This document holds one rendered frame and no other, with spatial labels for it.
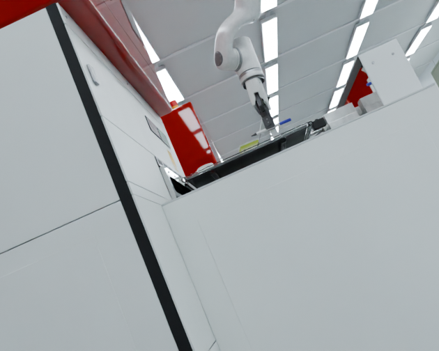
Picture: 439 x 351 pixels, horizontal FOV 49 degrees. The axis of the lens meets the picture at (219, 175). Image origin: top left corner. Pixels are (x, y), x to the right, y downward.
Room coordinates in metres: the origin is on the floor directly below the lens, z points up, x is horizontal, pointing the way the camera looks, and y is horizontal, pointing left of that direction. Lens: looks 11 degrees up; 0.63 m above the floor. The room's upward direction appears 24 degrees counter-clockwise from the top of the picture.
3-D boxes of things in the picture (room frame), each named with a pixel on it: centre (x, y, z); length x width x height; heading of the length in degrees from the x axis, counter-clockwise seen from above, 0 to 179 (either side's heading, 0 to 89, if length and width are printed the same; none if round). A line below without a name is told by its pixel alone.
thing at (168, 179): (1.41, 0.12, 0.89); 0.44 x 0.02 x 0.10; 177
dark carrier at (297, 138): (1.41, -0.10, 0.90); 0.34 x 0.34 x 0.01; 87
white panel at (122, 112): (1.23, 0.14, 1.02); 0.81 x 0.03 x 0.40; 177
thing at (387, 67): (1.33, -0.45, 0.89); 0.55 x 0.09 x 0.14; 177
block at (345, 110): (1.26, -0.35, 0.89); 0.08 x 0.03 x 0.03; 87
